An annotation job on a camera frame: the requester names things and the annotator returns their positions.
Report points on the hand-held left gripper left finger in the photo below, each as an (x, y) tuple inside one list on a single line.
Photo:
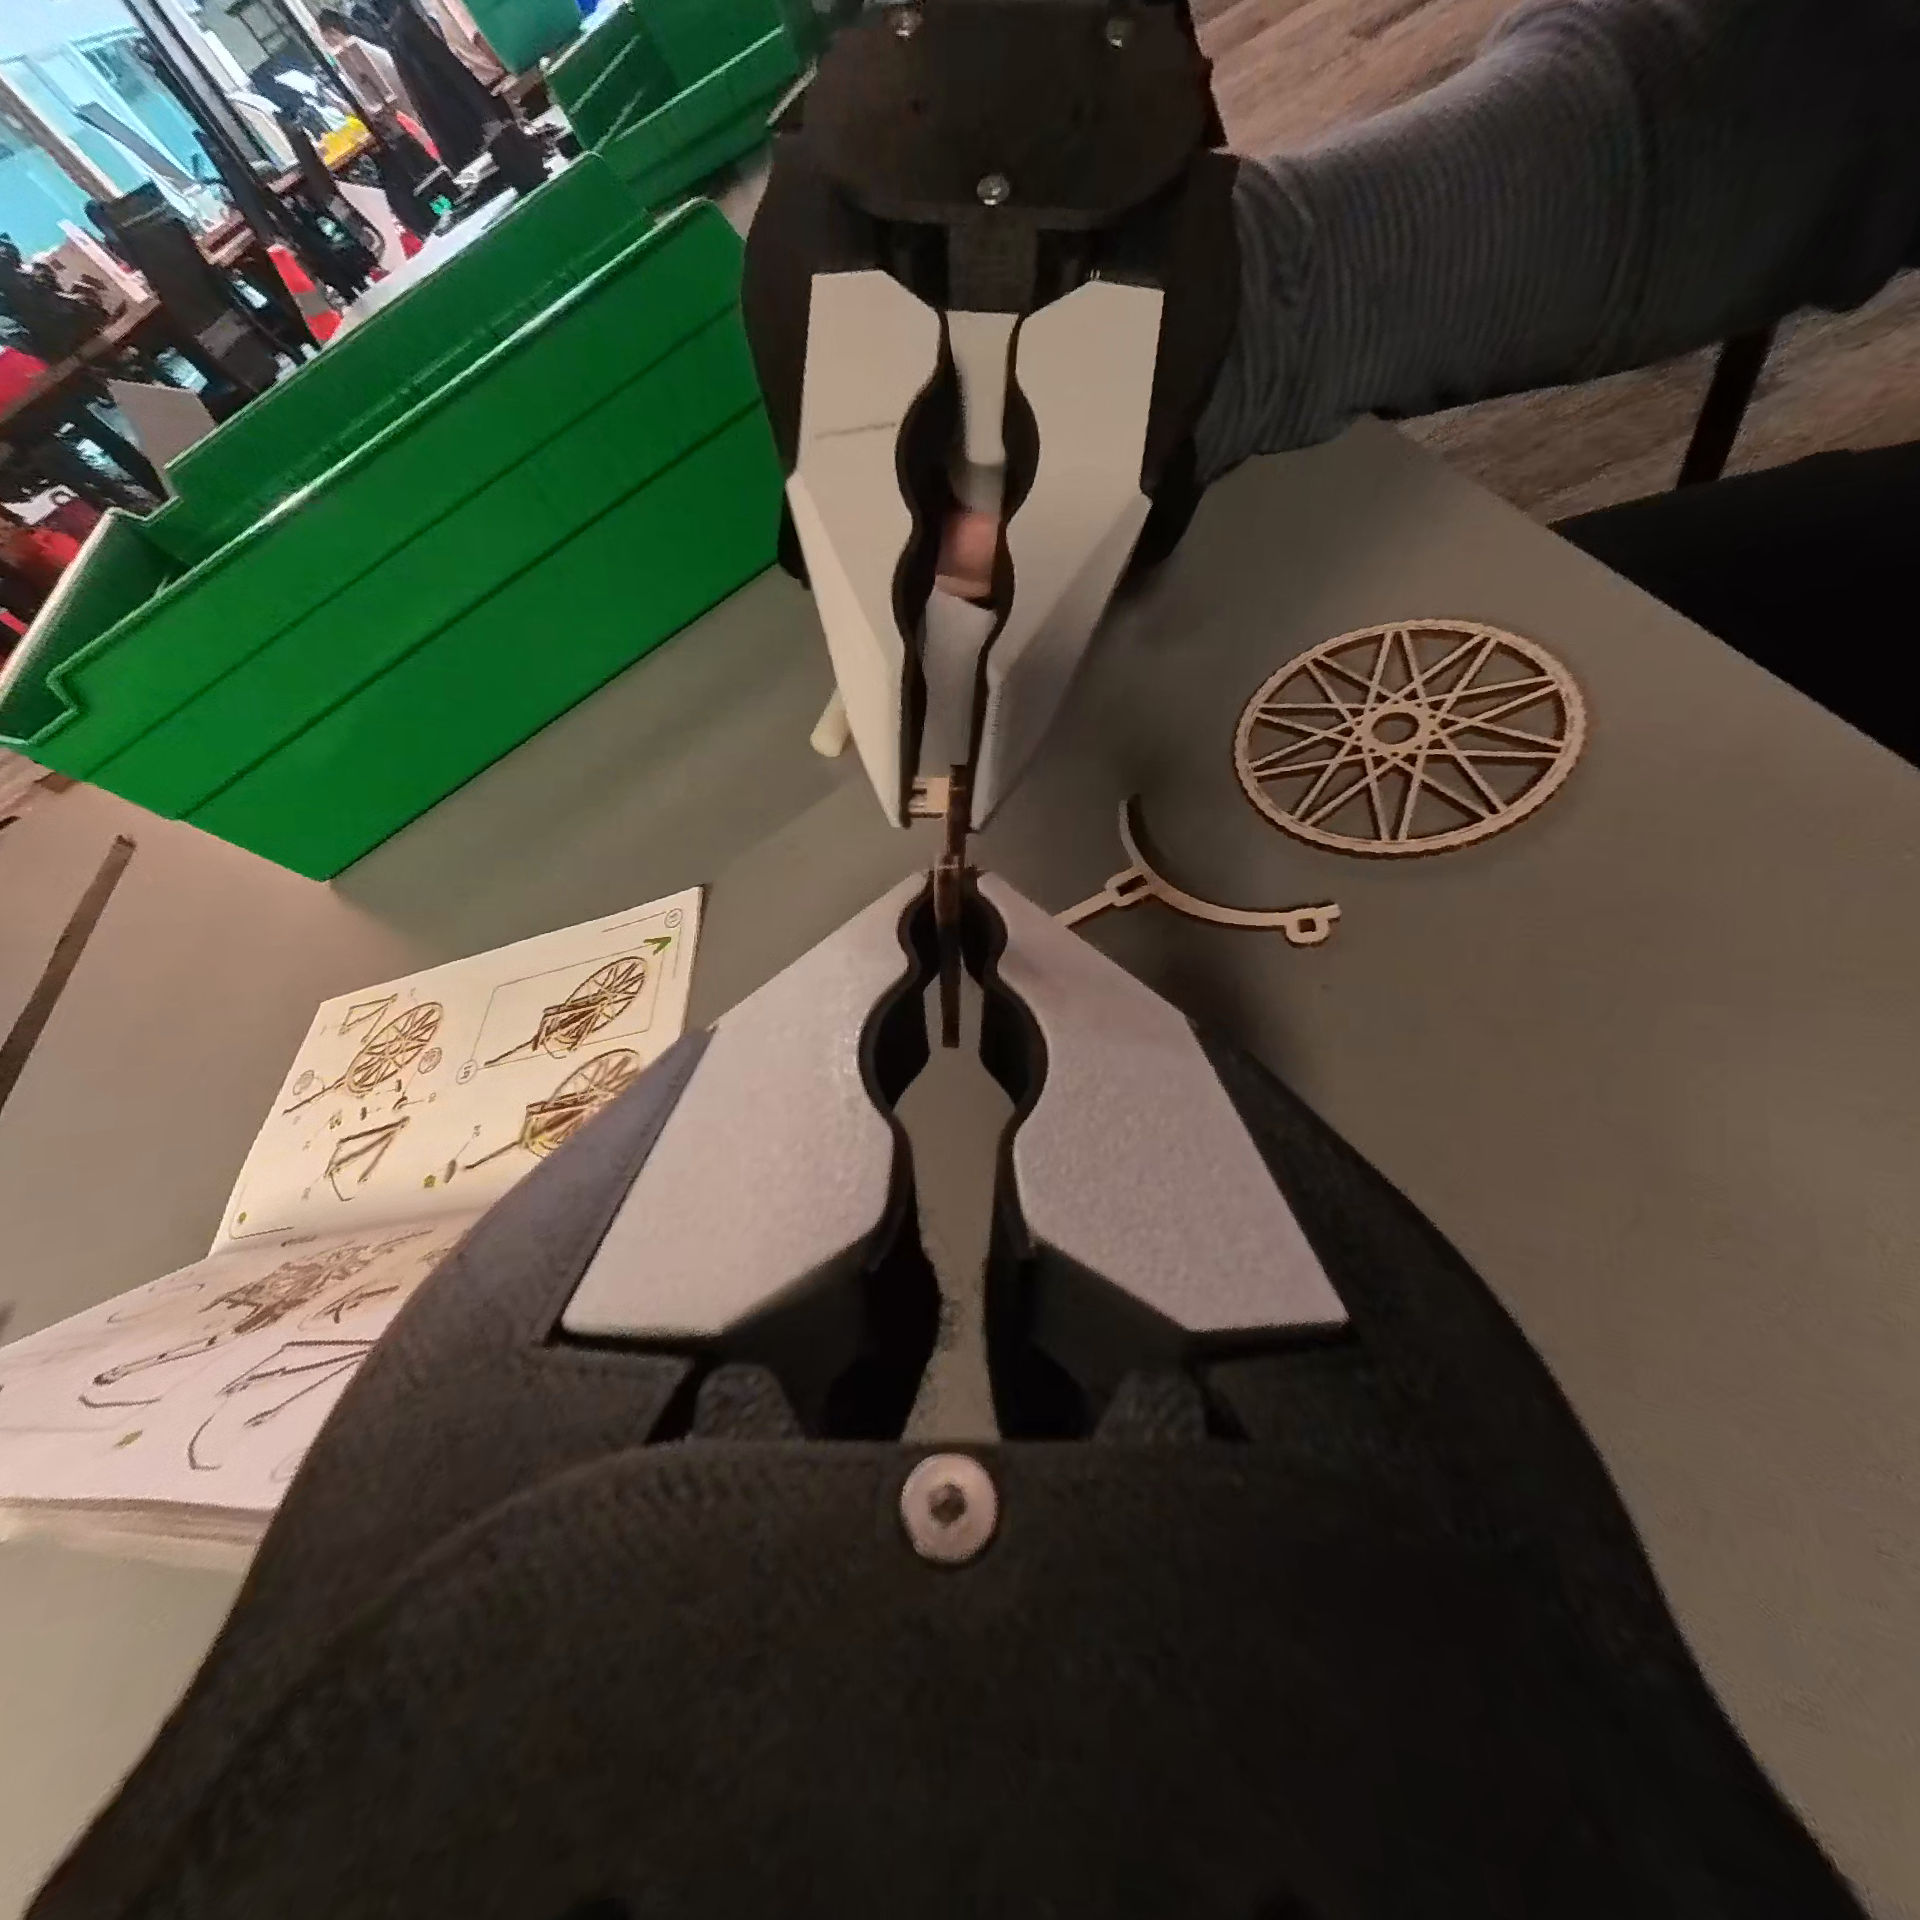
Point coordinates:
[(750, 1200)]

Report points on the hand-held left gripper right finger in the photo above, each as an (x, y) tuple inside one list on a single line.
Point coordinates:
[(1170, 1200)]

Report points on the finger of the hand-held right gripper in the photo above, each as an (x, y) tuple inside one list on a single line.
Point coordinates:
[(1095, 451), (848, 451)]

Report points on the pale wax stick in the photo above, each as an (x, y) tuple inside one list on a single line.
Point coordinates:
[(827, 733)]

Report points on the wooden fender arc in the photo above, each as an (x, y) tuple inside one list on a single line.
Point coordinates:
[(1218, 908)]

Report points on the wooden triangular frame part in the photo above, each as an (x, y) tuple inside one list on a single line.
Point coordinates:
[(948, 960)]

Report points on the wooden spoked wheel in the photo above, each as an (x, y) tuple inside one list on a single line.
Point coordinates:
[(1571, 739)]

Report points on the person's right forearm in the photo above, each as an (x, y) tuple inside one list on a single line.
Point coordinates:
[(1499, 224)]

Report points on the person's right hand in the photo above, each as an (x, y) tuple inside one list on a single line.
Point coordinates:
[(974, 556)]

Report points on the green plastic bin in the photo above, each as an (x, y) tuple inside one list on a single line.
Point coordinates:
[(450, 600), (675, 119)]

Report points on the white instruction booklet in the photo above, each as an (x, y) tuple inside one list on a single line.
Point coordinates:
[(300, 1172)]

